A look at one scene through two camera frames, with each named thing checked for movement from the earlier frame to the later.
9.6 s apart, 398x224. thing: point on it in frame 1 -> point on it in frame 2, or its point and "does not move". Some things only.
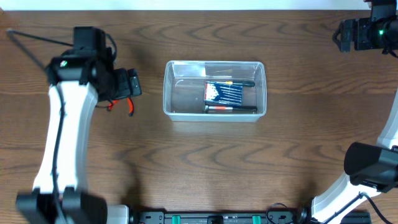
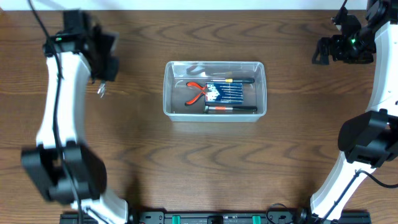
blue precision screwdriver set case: [219, 93] does not move
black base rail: [234, 216] does not move
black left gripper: [134, 82] -> [104, 58]
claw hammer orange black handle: [242, 108] does not move
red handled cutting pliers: [130, 105] -> [203, 89]
